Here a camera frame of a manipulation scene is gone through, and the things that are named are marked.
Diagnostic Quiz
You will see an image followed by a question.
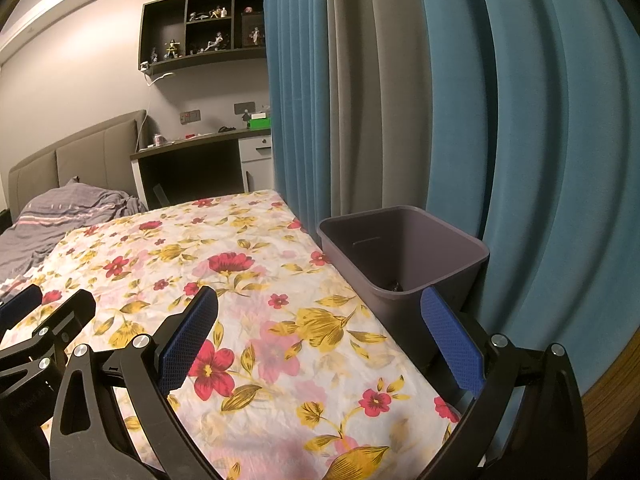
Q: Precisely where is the grey striped duvet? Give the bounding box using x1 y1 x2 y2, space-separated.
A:
0 176 148 301

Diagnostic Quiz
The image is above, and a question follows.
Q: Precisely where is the white cable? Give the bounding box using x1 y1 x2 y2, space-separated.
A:
140 71 176 151

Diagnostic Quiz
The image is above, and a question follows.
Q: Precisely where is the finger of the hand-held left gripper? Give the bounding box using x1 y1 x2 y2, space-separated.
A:
0 284 43 333
0 290 97 378

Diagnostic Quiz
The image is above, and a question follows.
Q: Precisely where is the grey padded headboard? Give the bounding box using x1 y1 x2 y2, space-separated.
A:
7 109 148 221

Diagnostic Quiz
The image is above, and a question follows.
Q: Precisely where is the floral printed cloth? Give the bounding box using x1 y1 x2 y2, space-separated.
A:
0 189 463 480

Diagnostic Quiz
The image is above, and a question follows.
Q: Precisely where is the grey plastic bin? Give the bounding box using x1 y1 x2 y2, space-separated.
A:
317 205 491 366

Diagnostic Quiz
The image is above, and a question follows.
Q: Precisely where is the white drawer cabinet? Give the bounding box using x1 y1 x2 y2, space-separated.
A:
237 135 276 193

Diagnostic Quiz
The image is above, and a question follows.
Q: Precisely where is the grey curtain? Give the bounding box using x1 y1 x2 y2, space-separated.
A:
325 0 436 226

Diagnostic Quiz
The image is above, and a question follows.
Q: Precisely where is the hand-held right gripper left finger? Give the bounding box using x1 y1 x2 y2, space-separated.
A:
49 285 223 480

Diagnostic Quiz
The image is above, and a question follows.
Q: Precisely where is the dark top desk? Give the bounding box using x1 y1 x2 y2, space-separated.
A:
129 127 275 211

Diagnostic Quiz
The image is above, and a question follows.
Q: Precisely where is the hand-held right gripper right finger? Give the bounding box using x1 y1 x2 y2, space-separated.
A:
420 286 590 480

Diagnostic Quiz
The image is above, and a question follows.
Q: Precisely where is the blue curtain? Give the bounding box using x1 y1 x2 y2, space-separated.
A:
263 0 331 231
412 0 640 411

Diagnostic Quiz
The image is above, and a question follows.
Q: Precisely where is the row of small figurines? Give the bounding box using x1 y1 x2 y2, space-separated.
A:
149 5 266 61

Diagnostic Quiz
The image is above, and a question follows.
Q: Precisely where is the dark wall shelf unit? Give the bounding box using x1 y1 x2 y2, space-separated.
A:
137 0 267 76

